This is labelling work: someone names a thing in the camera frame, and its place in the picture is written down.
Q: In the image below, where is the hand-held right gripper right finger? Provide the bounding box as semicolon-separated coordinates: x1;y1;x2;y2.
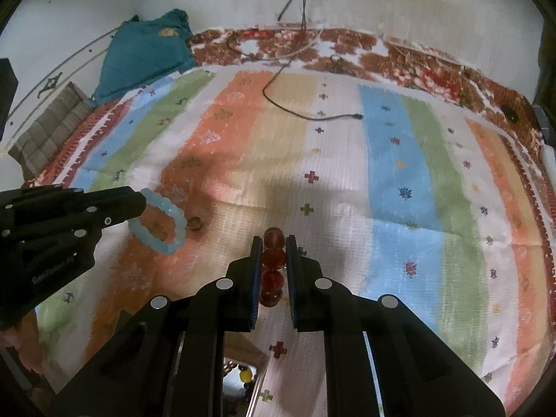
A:
284;235;507;417

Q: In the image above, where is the brown floral bedsheet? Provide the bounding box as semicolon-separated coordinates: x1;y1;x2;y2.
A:
9;26;556;235

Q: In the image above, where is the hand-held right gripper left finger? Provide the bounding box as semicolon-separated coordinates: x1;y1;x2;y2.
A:
52;235;263;417

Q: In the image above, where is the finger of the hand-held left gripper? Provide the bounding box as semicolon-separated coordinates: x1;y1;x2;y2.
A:
82;185;148;229

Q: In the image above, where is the white rolled cloth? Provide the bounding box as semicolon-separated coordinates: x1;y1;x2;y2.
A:
540;144;556;174

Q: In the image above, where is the rectangular metal tin box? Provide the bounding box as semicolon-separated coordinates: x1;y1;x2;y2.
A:
222;347;270;417

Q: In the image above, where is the grey striped cushion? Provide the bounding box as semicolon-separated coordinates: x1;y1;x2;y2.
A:
8;82;94;183

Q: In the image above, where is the white headboard with black ornament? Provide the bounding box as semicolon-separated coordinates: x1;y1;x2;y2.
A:
0;30;126;140

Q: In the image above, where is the black box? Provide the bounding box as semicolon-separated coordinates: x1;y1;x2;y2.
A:
0;58;19;142

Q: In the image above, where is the black cable with plug end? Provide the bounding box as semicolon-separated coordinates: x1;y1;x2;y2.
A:
226;0;365;121

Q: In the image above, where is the red bead bracelet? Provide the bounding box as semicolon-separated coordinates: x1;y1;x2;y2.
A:
260;227;287;308

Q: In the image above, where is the teal pillow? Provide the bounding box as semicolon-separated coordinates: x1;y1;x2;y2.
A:
92;9;197;106

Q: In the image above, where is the light blue bead bracelet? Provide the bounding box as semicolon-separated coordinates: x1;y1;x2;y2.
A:
127;188;188;255

